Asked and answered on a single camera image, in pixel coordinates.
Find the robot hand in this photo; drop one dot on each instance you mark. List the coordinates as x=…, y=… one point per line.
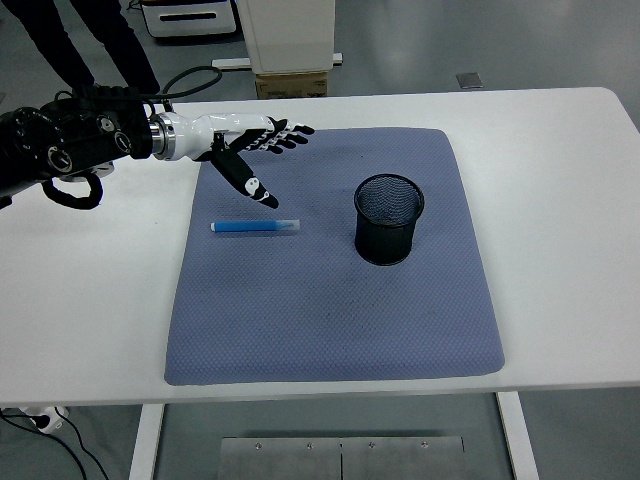
x=210, y=132

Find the blue marker with clear cap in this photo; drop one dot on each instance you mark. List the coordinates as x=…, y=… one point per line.
x=250, y=226

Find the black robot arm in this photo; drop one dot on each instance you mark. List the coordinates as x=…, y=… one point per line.
x=75, y=135

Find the black mesh pen holder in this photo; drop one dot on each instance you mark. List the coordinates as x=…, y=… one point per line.
x=385, y=240

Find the cardboard box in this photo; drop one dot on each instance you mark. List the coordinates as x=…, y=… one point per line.
x=292, y=86

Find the low white appliance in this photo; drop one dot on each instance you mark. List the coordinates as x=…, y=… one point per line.
x=190, y=27

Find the blue textured mat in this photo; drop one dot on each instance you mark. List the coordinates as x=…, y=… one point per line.
x=310, y=310

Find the small grey floor plate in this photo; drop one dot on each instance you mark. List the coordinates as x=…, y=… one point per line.
x=470, y=80

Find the white table leg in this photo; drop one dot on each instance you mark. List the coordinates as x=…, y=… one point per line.
x=517, y=440
x=145, y=445

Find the white power strip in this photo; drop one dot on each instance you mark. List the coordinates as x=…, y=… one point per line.
x=47, y=420

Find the grey metal plate with screws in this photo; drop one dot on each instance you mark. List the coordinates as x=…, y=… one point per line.
x=300, y=460

